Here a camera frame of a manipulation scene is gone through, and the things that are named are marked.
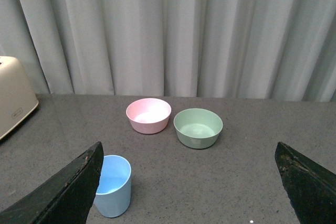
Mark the green plastic bowl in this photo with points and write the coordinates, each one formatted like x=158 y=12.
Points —
x=197 y=128

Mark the grey curtain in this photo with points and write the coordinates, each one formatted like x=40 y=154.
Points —
x=266 y=49

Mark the blue plastic cup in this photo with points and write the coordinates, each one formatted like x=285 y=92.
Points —
x=113 y=194

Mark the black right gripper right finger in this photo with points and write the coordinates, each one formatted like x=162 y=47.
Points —
x=309 y=186

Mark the pink plastic bowl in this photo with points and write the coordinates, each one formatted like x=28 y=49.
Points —
x=149 y=115

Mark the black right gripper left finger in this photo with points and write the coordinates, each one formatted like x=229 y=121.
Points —
x=66 y=197

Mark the cream toaster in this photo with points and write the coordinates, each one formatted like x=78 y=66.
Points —
x=18 y=99

